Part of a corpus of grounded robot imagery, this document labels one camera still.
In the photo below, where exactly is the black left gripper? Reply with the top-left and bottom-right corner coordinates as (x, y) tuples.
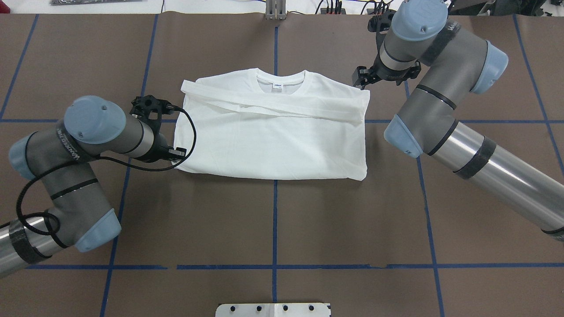
(141, 133), (187, 163)

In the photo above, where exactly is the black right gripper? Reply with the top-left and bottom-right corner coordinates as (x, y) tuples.
(352, 59), (421, 88)

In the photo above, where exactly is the white long-sleeve printed shirt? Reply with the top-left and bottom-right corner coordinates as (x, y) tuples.
(174, 68), (370, 181)

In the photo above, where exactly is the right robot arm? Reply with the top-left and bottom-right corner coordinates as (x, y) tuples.
(352, 0), (564, 242)

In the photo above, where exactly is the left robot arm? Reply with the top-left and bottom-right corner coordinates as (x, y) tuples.
(1, 96), (195, 277)

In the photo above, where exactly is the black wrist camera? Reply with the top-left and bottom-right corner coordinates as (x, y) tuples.
(129, 95), (184, 133)
(367, 9), (397, 48)

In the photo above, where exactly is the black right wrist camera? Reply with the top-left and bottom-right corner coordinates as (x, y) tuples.
(367, 9), (397, 48)

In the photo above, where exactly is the grey aluminium frame post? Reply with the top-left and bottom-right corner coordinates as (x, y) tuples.
(264, 0), (287, 20)

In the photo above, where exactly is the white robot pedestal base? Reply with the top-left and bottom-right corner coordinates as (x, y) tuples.
(215, 302), (332, 317)

